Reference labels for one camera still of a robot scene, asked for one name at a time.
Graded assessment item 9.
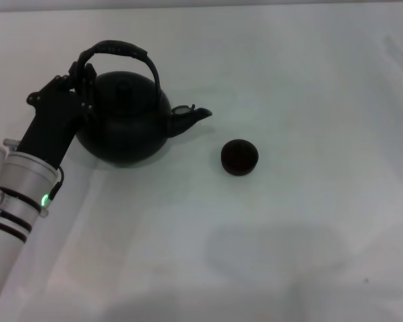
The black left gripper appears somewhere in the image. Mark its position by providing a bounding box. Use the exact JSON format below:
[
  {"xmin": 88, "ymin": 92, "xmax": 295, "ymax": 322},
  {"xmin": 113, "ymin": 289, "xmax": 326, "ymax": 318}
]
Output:
[{"xmin": 16, "ymin": 60, "xmax": 97, "ymax": 169}]

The black round teapot with handle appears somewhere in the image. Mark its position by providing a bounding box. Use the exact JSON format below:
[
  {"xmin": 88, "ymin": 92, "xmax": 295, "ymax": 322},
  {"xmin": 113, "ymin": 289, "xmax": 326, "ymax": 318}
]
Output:
[{"xmin": 74, "ymin": 40, "xmax": 214, "ymax": 168}]

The small dark brown teacup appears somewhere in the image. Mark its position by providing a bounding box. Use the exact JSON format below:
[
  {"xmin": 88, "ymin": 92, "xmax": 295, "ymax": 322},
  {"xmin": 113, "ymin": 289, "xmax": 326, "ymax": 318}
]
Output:
[{"xmin": 220, "ymin": 138, "xmax": 259, "ymax": 176}]

